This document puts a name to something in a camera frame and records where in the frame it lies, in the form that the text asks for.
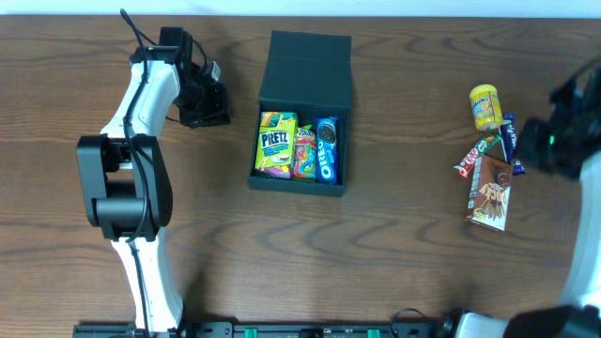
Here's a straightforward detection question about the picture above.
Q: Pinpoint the red KitKat bar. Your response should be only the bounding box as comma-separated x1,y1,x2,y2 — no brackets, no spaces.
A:
454,132,501,178

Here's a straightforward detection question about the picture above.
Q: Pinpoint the yellow candy jar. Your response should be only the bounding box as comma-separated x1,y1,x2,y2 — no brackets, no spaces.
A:
470,84,503,131

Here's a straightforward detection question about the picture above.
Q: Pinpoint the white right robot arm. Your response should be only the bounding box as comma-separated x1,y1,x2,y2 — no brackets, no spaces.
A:
437,61,600,338

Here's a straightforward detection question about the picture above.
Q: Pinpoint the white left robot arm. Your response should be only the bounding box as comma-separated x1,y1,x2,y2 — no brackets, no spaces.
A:
73,26,230,337

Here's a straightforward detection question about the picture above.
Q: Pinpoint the green gummy worms bag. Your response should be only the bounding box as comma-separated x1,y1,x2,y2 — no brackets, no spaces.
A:
292,125,316,181

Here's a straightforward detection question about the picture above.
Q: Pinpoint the green Pretz box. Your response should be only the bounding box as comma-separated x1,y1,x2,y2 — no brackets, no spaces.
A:
254,112,298,179

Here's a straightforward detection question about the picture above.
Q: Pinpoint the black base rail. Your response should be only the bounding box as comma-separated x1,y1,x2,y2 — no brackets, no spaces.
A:
72,322,439,338

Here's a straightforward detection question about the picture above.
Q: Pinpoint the black fabric storage box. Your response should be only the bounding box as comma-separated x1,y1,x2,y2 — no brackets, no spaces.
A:
248,31,353,197

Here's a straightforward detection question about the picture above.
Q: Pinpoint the purple Dairy Milk bar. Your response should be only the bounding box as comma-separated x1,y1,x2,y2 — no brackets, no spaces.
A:
499,114,525,176

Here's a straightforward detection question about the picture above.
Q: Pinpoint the blue Oreo pack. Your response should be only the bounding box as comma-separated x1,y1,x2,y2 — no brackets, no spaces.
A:
316,116,338,185

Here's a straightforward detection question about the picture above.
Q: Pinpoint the brown Pocky box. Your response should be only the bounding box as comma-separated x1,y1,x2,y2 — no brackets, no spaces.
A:
466,155,513,231

